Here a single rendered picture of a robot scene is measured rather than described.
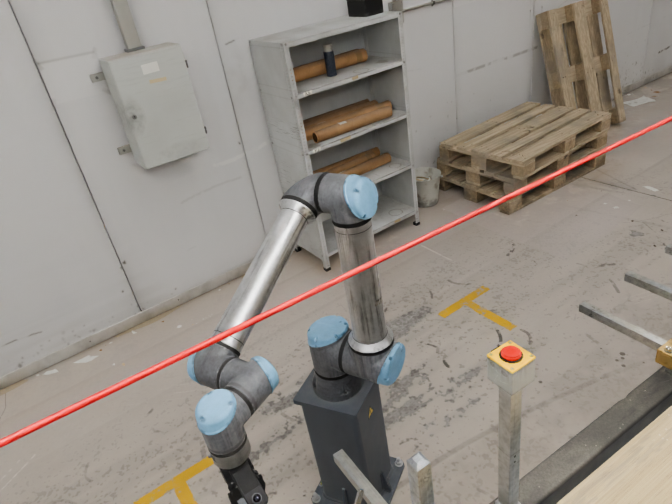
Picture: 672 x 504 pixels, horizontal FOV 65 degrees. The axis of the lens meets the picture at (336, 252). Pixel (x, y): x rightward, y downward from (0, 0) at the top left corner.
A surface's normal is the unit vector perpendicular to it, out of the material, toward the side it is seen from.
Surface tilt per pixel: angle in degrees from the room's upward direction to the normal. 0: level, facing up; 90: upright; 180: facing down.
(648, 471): 0
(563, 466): 0
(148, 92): 90
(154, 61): 90
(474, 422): 0
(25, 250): 90
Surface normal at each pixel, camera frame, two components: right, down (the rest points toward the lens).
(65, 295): 0.57, 0.34
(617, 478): -0.15, -0.85
